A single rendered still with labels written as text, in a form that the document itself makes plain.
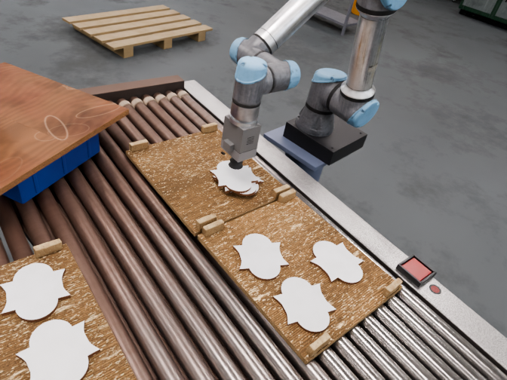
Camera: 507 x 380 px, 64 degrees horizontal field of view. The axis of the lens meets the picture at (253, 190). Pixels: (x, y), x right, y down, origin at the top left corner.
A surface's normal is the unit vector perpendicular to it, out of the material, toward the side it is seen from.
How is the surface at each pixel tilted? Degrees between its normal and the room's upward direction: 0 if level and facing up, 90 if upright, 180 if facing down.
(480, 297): 0
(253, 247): 0
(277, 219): 0
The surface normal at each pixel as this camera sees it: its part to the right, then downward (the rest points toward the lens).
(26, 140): 0.16, -0.76
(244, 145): 0.62, 0.57
